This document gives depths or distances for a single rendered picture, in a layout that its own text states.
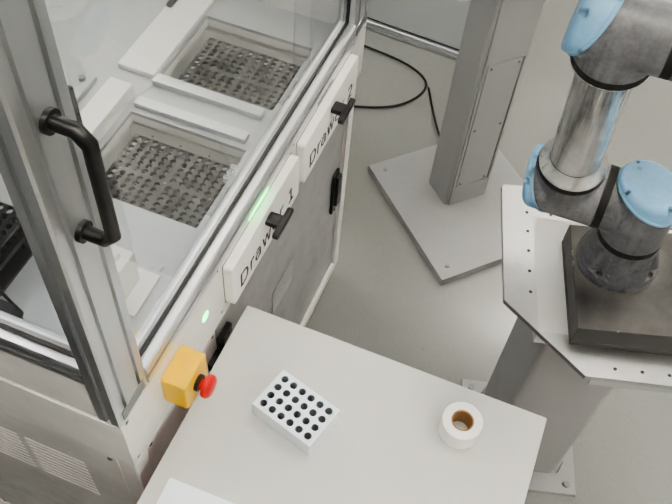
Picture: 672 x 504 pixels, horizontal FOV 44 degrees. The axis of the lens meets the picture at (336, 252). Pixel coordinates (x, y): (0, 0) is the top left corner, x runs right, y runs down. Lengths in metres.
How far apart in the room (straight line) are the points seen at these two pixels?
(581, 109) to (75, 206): 0.76
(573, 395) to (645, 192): 0.60
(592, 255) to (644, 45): 0.55
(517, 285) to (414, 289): 0.91
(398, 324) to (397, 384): 0.97
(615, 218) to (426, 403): 0.46
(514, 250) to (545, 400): 0.40
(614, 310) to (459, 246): 1.07
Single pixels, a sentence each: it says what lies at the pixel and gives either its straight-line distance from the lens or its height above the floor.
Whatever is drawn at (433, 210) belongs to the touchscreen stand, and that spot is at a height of 0.04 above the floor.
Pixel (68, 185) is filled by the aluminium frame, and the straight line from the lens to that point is 0.87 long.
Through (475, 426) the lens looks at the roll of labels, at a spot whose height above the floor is 0.80.
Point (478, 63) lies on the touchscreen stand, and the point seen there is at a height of 0.62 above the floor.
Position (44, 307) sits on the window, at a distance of 1.08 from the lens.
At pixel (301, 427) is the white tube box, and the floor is 0.79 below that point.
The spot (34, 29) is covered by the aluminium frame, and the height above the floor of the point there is 1.62.
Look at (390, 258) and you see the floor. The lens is 2.59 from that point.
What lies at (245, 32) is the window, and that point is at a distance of 1.23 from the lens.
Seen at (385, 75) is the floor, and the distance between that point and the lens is 3.15.
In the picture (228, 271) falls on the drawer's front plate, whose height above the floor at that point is 0.92.
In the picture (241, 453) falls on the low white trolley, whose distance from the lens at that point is 1.43.
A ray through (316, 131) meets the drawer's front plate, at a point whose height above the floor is 0.91.
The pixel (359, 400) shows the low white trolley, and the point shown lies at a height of 0.76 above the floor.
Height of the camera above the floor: 2.08
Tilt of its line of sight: 54 degrees down
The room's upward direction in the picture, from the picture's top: 6 degrees clockwise
